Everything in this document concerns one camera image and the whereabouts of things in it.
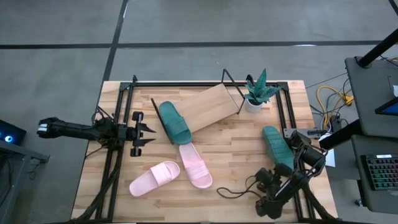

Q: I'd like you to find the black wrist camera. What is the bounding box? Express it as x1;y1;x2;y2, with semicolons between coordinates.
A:
95;118;119;141
255;198;282;220

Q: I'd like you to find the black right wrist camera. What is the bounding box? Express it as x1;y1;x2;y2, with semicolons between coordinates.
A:
255;198;282;220

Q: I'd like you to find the grey desk surface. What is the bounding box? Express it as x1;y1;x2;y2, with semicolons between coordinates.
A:
344;55;398;139
351;135;398;215

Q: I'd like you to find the yellow cable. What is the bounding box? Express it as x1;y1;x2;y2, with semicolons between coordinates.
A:
316;85;355;128

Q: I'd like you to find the green plant white pot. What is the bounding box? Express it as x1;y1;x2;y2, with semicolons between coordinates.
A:
243;68;282;114

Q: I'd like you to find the grey metal stand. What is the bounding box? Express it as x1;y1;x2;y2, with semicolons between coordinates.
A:
0;139;50;224

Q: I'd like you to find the white paper sheet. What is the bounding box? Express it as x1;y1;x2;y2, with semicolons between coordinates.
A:
322;148;336;168

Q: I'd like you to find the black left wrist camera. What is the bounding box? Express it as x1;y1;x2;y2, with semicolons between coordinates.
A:
95;118;119;141

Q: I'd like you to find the black device blue light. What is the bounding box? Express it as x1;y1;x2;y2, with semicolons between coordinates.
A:
0;119;27;146

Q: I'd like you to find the black pole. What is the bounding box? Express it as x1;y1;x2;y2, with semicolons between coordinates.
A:
357;27;398;68

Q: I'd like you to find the pink rubber slide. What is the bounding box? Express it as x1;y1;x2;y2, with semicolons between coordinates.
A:
178;142;214;190
129;161;181;197

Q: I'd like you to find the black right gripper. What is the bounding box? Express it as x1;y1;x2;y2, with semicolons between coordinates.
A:
255;164;304;200

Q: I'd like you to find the black table rail frame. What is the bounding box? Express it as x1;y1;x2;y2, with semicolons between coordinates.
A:
71;74;340;224

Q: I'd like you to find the grey power strip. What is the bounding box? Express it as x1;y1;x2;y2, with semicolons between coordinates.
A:
329;114;343;133

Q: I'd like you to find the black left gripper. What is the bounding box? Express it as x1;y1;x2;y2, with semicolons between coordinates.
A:
118;111;156;157

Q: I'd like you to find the backlit black keyboard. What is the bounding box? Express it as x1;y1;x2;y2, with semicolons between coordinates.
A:
360;154;398;191

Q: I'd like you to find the blue-lit screen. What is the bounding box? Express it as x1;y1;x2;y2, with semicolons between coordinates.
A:
374;96;398;116

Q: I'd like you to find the black diagonal beam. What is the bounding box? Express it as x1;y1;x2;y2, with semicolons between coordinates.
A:
318;119;363;153

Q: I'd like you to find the wooden shelf black frame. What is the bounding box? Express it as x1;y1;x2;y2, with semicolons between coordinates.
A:
150;68;248;146

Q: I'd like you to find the green rubber slide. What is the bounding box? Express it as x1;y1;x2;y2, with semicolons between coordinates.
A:
158;101;193;146
261;125;295;175

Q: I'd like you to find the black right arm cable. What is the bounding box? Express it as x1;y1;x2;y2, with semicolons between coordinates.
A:
216;175;265;200

